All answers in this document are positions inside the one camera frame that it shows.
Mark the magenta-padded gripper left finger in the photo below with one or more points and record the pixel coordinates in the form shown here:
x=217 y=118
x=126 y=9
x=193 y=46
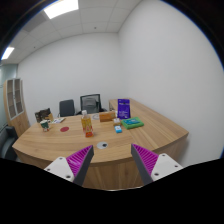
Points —
x=77 y=160

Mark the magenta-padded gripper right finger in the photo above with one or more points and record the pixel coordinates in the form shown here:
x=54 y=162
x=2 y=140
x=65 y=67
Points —
x=148 y=160

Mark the orange-labelled tea bottle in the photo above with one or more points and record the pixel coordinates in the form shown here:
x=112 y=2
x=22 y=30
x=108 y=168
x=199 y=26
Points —
x=87 y=126

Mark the round grey desk grommet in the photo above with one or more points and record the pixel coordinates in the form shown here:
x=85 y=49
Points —
x=102 y=145

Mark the flat round red coaster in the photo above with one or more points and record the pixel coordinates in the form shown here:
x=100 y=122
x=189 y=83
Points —
x=64 y=129

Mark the flat green box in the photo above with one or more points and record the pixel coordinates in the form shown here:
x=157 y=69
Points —
x=132 y=123

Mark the small blue box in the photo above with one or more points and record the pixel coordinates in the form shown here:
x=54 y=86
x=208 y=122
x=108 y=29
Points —
x=118 y=129

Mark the white green printed leaflet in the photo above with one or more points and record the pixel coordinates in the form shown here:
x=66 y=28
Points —
x=58 y=120

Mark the white green red mug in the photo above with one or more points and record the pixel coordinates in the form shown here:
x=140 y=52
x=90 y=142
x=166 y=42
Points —
x=44 y=126

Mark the small tan packet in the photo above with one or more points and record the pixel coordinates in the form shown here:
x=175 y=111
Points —
x=117 y=122

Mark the orange cardboard box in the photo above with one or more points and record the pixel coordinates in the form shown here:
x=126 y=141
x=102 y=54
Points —
x=107 y=116

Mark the black padded office chair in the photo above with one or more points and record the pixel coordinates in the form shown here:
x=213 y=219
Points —
x=66 y=108

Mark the purple standing package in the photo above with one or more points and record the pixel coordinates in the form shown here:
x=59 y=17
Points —
x=123 y=108

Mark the black carton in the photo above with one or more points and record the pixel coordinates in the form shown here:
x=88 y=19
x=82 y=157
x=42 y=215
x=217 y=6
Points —
x=44 y=112

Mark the grey mesh-back office chair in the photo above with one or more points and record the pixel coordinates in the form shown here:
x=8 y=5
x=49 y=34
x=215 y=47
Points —
x=90 y=103

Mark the dark brown carton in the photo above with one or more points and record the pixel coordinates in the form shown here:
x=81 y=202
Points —
x=37 y=117

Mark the black leather sofa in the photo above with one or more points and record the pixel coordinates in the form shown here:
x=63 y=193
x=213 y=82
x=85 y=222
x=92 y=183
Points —
x=7 y=141

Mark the wooden glass-door shelf cabinet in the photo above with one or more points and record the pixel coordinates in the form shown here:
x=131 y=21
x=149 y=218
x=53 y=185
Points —
x=17 y=113

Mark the rectangular ceiling light panel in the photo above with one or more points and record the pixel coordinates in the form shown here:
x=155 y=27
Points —
x=7 y=53
x=61 y=8

